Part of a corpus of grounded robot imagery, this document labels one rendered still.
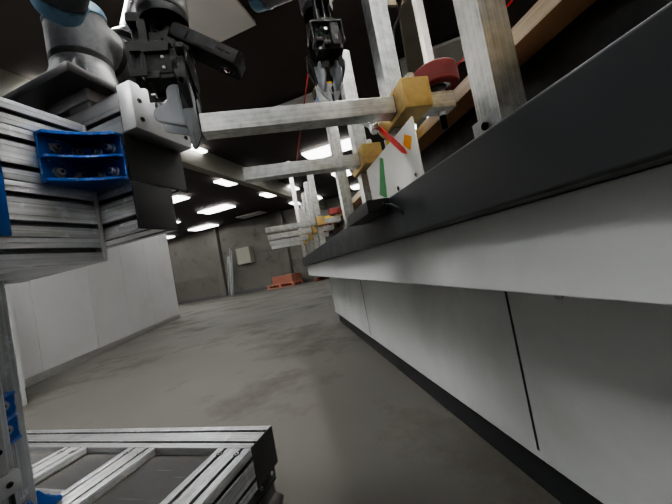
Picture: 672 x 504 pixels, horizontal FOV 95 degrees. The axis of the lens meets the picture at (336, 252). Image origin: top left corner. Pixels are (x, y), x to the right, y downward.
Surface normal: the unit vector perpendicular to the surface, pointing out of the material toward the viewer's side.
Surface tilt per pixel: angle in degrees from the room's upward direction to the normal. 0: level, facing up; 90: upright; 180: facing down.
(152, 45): 90
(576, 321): 90
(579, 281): 90
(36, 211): 90
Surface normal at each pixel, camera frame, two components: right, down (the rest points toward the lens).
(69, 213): 0.94, -0.18
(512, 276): -0.97, 0.18
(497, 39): 0.18, -0.07
